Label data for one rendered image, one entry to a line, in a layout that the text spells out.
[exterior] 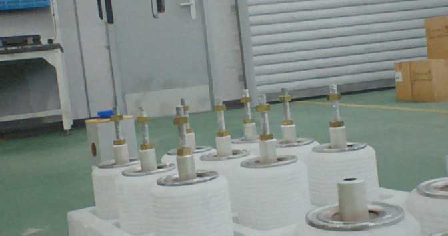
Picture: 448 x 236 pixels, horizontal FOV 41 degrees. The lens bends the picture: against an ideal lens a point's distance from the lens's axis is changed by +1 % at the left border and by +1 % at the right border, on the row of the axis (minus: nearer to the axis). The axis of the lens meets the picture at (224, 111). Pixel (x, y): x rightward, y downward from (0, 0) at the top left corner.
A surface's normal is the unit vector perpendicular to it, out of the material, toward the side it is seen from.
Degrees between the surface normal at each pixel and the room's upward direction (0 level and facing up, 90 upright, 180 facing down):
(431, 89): 90
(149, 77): 90
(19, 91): 90
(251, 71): 89
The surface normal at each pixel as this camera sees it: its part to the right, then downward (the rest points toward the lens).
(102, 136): 0.48, 0.00
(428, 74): -0.97, 0.12
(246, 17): 0.22, 0.04
